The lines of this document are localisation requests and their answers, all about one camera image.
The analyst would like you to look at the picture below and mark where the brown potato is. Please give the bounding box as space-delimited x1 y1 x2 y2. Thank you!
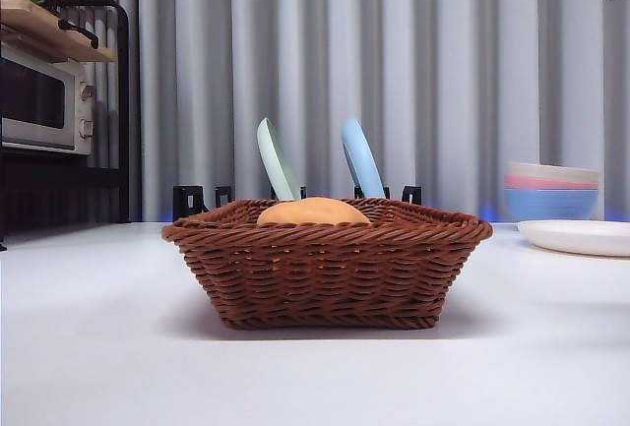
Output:
256 197 371 226

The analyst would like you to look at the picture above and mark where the brown wicker basket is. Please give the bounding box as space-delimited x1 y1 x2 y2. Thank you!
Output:
160 197 494 332

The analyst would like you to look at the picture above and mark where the pale green plate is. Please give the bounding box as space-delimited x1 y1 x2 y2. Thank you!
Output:
256 117 302 202

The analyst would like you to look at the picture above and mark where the pale blue plate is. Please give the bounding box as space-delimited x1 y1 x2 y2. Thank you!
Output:
341 115 387 200

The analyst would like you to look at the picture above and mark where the black dish rack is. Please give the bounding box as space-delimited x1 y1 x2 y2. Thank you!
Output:
171 183 423 224

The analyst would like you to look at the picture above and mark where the grey curtain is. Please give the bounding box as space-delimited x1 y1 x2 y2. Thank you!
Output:
0 0 630 224

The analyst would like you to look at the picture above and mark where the pink bowl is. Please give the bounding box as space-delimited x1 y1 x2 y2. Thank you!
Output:
505 173 600 192

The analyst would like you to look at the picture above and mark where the blue bowl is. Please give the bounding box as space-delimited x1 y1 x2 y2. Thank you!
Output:
504 187 600 223

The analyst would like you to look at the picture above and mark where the cream bowl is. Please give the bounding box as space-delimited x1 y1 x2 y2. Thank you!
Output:
505 160 600 184

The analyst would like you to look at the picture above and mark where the white plate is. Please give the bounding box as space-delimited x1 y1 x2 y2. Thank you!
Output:
516 219 630 258

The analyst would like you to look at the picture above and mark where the silver toaster oven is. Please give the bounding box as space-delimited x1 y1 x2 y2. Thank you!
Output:
0 43 95 155

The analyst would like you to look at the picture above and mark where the black metal shelf frame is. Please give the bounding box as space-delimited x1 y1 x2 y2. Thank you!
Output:
0 0 132 250

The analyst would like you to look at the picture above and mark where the wooden board with black handle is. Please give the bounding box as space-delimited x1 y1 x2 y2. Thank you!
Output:
0 0 118 63

